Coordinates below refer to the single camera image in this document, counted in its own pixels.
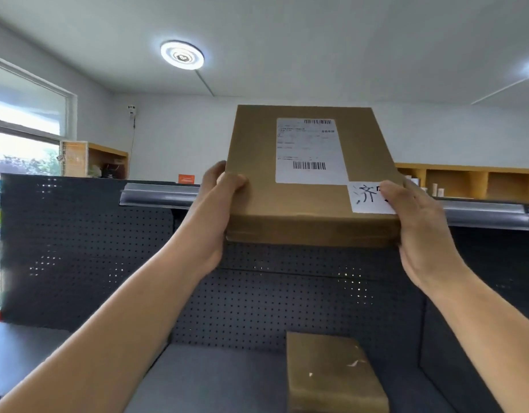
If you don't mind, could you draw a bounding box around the grey shelf price rail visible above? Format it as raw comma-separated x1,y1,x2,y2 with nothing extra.
119,182,201,210
436,199,529,231

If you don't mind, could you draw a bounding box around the person's right forearm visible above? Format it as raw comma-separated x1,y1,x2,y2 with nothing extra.
423,262,529,413

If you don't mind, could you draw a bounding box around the small plain cardboard box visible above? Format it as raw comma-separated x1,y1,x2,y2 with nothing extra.
285,331,390,413

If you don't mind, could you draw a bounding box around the person's left forearm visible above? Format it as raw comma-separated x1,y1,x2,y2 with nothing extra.
0,244,210,413

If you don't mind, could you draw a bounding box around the small wooden wall shelf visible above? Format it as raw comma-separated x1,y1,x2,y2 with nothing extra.
60,140,130,180

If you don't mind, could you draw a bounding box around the long wooden cubby shelf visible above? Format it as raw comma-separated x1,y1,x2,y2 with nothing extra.
393,162,529,201

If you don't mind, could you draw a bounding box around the round ceiling lamp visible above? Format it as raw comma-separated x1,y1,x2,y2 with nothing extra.
160,40,205,71

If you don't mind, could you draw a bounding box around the white ceiling cable duct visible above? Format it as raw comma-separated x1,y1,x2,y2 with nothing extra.
470,75,529,105
194,69,215,98

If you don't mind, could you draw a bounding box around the person's left hand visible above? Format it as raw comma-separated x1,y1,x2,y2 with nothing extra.
178,160,249,280

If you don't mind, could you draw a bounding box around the large labelled cardboard parcel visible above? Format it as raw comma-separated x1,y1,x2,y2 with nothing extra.
224,105,405,249

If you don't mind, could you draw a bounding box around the person's right hand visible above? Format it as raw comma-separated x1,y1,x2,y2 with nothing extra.
378,178,468,294

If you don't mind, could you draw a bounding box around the dark perforated metal shelf unit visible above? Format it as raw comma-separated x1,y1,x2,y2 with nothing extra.
0,173,529,413

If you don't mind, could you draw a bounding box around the window with roller blind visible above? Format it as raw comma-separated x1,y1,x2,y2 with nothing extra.
0,53,79,177

